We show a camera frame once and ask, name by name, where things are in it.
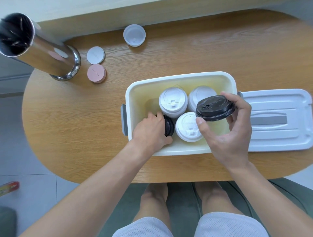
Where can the person's left hand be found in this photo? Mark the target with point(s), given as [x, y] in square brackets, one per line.
[149, 133]

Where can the person's right hand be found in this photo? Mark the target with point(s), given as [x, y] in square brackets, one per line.
[232, 146]

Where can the person's left thumb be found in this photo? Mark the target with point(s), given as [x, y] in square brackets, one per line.
[166, 141]

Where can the person's right thumb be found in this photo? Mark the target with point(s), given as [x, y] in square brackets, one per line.
[204, 129]

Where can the cup with black lid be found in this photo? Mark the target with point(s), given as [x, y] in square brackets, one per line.
[170, 125]

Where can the black plastic cup lid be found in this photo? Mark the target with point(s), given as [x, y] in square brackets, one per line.
[214, 108]

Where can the person's left forearm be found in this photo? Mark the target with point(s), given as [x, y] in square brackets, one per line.
[97, 193]

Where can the person's right forearm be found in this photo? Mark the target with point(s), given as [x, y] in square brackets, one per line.
[271, 202]

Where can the cup with white lid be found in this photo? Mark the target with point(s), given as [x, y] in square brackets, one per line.
[199, 95]
[187, 129]
[173, 101]

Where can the white plastic storage box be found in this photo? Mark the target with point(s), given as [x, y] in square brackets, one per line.
[144, 97]

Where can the person's left leg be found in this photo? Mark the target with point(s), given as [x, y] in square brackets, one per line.
[154, 202]

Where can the person's leg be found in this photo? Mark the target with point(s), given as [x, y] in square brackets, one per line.
[154, 202]
[215, 197]

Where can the person's right leg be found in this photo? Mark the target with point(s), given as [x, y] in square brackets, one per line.
[215, 197]

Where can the white storage box lid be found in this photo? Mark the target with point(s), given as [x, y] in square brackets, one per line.
[276, 119]

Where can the pink round coaster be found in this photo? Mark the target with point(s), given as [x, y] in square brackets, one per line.
[96, 73]

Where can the white mesh shorts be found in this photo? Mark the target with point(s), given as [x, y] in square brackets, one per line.
[220, 227]

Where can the translucent plastic cup lid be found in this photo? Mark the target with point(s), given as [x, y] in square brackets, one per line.
[134, 35]

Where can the white round coaster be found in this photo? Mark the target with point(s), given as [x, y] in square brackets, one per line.
[95, 55]

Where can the steel cylindrical straw holder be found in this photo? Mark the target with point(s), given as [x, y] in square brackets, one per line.
[46, 56]

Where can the red packet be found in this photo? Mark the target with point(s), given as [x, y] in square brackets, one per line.
[8, 188]

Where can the grey cushioned stool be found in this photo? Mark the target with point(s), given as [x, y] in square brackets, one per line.
[7, 222]

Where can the bundle of black straws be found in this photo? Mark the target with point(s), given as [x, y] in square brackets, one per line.
[14, 34]

